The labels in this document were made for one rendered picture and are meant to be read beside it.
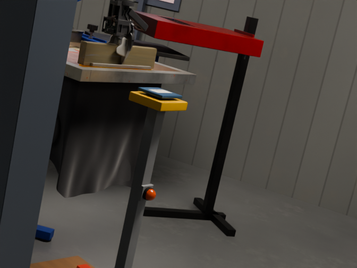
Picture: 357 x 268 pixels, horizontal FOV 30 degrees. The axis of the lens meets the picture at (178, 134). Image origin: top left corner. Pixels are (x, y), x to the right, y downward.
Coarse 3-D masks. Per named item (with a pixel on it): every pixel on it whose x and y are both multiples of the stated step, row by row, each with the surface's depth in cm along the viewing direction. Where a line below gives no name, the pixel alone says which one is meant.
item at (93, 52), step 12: (84, 48) 215; (96, 48) 218; (108, 48) 222; (132, 48) 232; (144, 48) 237; (84, 60) 215; (96, 60) 219; (108, 60) 224; (120, 60) 228; (132, 60) 233; (144, 60) 238
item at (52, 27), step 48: (0, 0) 162; (48, 0) 162; (0, 48) 164; (48, 48) 168; (0, 96) 165; (48, 96) 174; (0, 144) 167; (48, 144) 181; (0, 192) 169; (0, 240) 172
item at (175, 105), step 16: (144, 96) 199; (160, 112) 203; (144, 128) 205; (160, 128) 205; (144, 144) 205; (144, 160) 205; (144, 176) 206; (128, 208) 210; (128, 224) 211; (128, 240) 211; (128, 256) 212
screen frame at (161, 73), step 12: (72, 72) 201; (84, 72) 200; (96, 72) 204; (108, 72) 208; (120, 72) 212; (132, 72) 217; (144, 72) 222; (156, 72) 227; (168, 72) 234; (180, 72) 241; (192, 84) 245
